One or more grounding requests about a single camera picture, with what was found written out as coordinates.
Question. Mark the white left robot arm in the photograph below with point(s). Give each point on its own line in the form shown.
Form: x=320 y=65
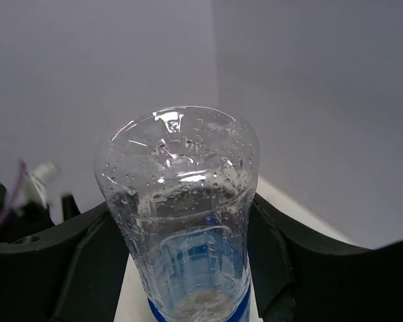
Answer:
x=29 y=228

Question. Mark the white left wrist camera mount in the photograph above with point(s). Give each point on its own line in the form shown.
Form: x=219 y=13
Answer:
x=34 y=182

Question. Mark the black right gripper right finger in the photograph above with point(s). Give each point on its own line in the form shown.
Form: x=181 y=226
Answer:
x=300 y=274

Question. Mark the clear bottle blue label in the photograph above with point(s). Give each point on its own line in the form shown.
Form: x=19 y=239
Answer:
x=179 y=183

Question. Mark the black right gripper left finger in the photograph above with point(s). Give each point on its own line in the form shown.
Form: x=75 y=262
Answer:
x=70 y=272

